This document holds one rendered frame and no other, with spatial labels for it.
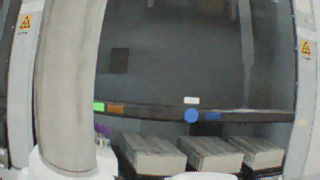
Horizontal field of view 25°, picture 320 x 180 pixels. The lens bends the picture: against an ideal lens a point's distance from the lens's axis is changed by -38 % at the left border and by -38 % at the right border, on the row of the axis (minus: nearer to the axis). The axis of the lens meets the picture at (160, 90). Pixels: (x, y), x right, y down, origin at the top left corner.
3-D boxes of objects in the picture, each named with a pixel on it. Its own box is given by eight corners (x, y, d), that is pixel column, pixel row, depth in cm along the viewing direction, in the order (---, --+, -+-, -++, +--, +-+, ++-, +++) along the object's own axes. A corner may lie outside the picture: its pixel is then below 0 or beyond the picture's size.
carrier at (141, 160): (183, 177, 234) (187, 156, 234) (184, 178, 232) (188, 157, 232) (134, 174, 233) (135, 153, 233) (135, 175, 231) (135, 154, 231)
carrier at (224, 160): (238, 173, 236) (243, 153, 235) (239, 174, 234) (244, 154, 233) (197, 177, 235) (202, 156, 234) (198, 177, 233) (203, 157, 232)
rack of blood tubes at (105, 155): (77, 158, 255) (76, 138, 255) (110, 166, 256) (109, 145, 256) (81, 172, 226) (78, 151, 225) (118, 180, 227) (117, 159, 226)
